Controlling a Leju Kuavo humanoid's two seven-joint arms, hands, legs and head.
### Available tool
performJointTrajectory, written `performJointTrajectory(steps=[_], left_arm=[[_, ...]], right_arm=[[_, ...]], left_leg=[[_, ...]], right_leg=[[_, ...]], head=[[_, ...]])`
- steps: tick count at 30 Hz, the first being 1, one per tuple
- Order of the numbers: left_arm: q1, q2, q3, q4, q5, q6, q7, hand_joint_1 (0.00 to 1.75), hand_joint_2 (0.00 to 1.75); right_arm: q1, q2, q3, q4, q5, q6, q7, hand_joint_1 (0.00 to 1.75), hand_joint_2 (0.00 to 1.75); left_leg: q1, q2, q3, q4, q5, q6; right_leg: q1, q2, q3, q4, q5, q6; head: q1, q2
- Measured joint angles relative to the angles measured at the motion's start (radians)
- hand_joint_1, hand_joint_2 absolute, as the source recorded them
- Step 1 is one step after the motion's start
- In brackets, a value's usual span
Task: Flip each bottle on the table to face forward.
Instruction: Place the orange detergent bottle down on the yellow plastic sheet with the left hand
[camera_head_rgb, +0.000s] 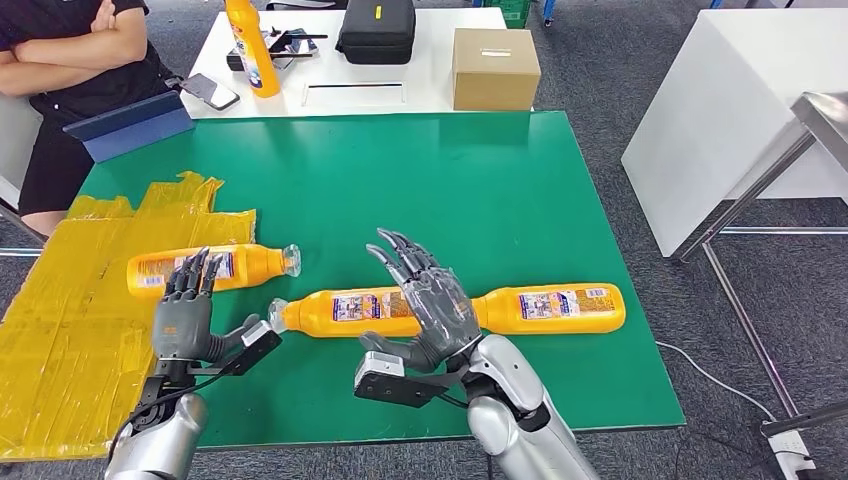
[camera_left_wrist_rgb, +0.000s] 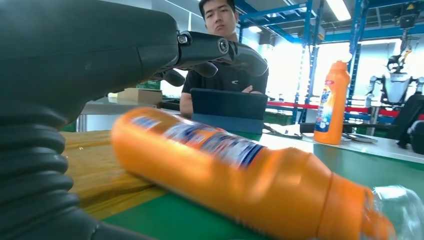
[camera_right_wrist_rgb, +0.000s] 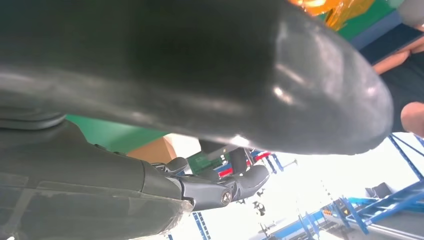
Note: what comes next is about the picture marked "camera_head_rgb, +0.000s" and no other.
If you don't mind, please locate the person's right hand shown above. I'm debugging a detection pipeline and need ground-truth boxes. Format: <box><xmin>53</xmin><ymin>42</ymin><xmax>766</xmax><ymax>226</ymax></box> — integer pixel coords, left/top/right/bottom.
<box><xmin>87</xmin><ymin>0</ymin><xmax>119</xmax><ymax>32</ymax></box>

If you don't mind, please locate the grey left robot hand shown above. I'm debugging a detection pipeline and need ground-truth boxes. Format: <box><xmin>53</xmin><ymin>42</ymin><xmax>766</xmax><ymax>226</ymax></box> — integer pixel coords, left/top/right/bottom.
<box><xmin>150</xmin><ymin>246</ymin><xmax>263</xmax><ymax>364</ymax></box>

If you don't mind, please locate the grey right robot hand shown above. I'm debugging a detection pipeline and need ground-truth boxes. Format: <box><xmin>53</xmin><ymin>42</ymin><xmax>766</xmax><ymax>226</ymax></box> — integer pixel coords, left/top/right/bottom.
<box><xmin>359</xmin><ymin>228</ymin><xmax>483</xmax><ymax>374</ymax></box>

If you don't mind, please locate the orange detergent bottle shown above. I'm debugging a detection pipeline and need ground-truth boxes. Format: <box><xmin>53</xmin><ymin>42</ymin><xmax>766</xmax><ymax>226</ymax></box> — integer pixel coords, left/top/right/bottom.
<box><xmin>223</xmin><ymin>0</ymin><xmax>282</xmax><ymax>99</ymax></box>
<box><xmin>471</xmin><ymin>282</ymin><xmax>628</xmax><ymax>337</ymax></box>
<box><xmin>267</xmin><ymin>286</ymin><xmax>422</xmax><ymax>339</ymax></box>
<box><xmin>125</xmin><ymin>243</ymin><xmax>303</xmax><ymax>301</ymax></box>

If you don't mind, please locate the person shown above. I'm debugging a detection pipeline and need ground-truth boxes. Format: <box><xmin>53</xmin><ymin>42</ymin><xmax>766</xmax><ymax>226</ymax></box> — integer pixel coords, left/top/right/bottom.
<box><xmin>0</xmin><ymin>0</ymin><xmax>179</xmax><ymax>238</ymax></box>

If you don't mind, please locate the blue tablet cover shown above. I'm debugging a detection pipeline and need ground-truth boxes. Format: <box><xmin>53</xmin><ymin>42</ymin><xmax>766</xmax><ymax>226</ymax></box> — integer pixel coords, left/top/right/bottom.
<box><xmin>62</xmin><ymin>90</ymin><xmax>195</xmax><ymax>165</ymax></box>

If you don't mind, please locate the black smartphone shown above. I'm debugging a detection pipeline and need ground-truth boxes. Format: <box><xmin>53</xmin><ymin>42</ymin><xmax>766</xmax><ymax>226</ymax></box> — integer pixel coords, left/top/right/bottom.
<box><xmin>178</xmin><ymin>72</ymin><xmax>241</xmax><ymax>112</ymax></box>

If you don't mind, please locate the yellow tape sheet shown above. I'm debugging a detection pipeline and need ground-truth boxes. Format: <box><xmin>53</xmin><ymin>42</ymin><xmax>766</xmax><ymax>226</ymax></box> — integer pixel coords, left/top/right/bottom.
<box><xmin>0</xmin><ymin>170</ymin><xmax>258</xmax><ymax>464</ymax></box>

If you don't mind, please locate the white table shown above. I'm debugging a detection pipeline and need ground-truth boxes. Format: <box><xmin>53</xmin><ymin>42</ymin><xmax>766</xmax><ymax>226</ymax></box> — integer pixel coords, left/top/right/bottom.
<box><xmin>178</xmin><ymin>6</ymin><xmax>535</xmax><ymax>121</ymax></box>

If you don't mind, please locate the brown cardboard box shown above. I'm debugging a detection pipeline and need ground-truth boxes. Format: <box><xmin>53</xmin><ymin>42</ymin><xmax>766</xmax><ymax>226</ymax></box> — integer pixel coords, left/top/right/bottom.
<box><xmin>451</xmin><ymin>27</ymin><xmax>543</xmax><ymax>112</ymax></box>

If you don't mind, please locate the black carrying case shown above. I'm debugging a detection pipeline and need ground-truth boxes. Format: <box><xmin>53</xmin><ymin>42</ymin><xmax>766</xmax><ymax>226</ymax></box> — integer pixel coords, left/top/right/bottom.
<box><xmin>334</xmin><ymin>0</ymin><xmax>417</xmax><ymax>66</ymax></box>

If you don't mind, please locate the green plastic crate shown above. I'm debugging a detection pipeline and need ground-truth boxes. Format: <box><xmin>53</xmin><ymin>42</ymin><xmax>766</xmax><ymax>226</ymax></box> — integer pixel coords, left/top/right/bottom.
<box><xmin>483</xmin><ymin>0</ymin><xmax>535</xmax><ymax>29</ymax></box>

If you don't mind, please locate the white panel desk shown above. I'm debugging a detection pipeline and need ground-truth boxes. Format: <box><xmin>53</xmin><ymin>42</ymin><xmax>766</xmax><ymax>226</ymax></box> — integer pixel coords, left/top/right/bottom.
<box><xmin>620</xmin><ymin>6</ymin><xmax>848</xmax><ymax>258</ymax></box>

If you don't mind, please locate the white power strip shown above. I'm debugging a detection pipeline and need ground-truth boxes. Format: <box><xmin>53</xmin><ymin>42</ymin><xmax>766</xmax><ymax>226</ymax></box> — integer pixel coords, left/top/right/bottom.
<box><xmin>768</xmin><ymin>429</ymin><xmax>816</xmax><ymax>473</ymax></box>

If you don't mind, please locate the stainless steel table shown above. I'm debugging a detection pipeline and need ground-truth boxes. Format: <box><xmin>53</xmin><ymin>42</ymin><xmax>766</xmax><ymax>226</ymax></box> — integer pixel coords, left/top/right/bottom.
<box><xmin>672</xmin><ymin>90</ymin><xmax>848</xmax><ymax>439</ymax></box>

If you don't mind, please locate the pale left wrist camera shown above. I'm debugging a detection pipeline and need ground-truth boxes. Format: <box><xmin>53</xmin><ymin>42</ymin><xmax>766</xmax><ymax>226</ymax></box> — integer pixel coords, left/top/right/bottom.
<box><xmin>240</xmin><ymin>319</ymin><xmax>274</xmax><ymax>347</ymax></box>

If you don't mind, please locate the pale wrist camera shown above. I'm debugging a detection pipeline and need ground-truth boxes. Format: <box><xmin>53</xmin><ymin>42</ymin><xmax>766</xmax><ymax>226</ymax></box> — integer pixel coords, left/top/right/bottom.
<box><xmin>354</xmin><ymin>351</ymin><xmax>407</xmax><ymax>389</ymax></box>
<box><xmin>240</xmin><ymin>319</ymin><xmax>274</xmax><ymax>347</ymax></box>

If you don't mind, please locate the black left camera bracket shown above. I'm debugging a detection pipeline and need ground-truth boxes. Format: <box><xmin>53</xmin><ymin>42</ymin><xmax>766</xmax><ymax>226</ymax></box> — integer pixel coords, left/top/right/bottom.
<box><xmin>158</xmin><ymin>327</ymin><xmax>283</xmax><ymax>379</ymax></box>

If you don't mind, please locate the black camera bracket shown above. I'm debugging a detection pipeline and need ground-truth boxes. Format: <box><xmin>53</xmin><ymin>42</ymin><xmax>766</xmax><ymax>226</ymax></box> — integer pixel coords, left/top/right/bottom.
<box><xmin>352</xmin><ymin>370</ymin><xmax>472</xmax><ymax>410</ymax></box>
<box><xmin>158</xmin><ymin>327</ymin><xmax>283</xmax><ymax>379</ymax></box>

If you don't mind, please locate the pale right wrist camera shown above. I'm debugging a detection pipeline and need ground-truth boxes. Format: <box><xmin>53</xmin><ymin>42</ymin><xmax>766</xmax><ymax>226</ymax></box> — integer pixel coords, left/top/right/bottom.
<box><xmin>354</xmin><ymin>351</ymin><xmax>407</xmax><ymax>389</ymax></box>

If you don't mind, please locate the black right camera bracket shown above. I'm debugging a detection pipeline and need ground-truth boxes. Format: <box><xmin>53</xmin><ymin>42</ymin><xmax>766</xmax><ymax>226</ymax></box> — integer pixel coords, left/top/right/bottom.
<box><xmin>352</xmin><ymin>370</ymin><xmax>472</xmax><ymax>410</ymax></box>

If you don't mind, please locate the white floor cable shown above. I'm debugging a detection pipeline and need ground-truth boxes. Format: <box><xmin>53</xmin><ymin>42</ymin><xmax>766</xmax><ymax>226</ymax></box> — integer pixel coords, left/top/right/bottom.
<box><xmin>655</xmin><ymin>341</ymin><xmax>776</xmax><ymax>422</ymax></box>

